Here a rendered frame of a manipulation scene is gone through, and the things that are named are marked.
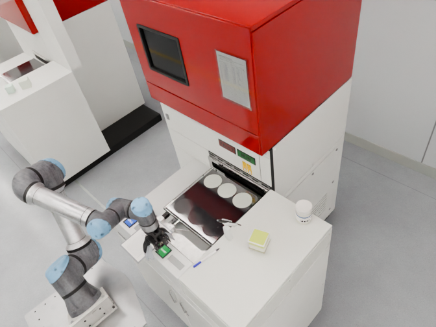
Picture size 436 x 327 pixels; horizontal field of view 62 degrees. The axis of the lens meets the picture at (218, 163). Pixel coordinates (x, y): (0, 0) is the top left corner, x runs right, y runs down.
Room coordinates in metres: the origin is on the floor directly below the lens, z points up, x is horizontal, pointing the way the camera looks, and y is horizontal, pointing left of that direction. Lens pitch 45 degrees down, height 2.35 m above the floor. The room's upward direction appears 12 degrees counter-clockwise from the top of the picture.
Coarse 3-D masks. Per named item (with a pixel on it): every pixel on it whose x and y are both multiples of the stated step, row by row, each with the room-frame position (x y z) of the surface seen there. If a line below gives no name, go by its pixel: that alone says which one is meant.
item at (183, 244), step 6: (174, 234) 1.06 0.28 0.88; (180, 234) 1.06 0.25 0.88; (174, 240) 1.03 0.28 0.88; (180, 240) 1.02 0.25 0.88; (186, 240) 1.01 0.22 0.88; (174, 246) 1.00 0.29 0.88; (180, 246) 0.99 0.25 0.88; (186, 246) 0.98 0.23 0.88; (192, 246) 0.98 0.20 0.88; (186, 252) 0.95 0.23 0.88; (192, 252) 0.94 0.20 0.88; (198, 252) 0.93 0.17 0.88; (192, 258) 0.91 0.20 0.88
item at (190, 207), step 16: (224, 176) 1.36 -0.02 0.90; (192, 192) 1.29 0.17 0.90; (208, 192) 1.27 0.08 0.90; (240, 192) 1.23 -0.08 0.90; (176, 208) 1.21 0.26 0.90; (192, 208) 1.18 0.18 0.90; (208, 208) 1.16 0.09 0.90; (224, 208) 1.14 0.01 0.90; (240, 208) 1.12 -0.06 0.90; (192, 224) 1.08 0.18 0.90; (208, 224) 1.06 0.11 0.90; (208, 240) 0.98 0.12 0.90
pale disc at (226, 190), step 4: (224, 184) 1.30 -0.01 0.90; (228, 184) 1.30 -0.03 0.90; (232, 184) 1.29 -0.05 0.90; (220, 188) 1.28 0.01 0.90; (224, 188) 1.27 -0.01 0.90; (228, 188) 1.27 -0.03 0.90; (232, 188) 1.26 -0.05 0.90; (220, 192) 1.25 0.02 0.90; (224, 192) 1.25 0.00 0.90; (228, 192) 1.24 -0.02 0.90; (232, 192) 1.24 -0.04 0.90; (224, 196) 1.22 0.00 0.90; (228, 196) 1.22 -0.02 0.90
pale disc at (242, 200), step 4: (236, 196) 1.21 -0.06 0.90; (240, 196) 1.20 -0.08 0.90; (244, 196) 1.20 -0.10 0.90; (248, 196) 1.19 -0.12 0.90; (232, 200) 1.18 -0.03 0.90; (236, 200) 1.18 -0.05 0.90; (240, 200) 1.17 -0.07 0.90; (244, 200) 1.17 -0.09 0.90; (248, 200) 1.16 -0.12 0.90; (236, 204) 1.15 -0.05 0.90; (240, 204) 1.15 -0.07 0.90; (244, 204) 1.14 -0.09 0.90; (248, 204) 1.14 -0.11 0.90
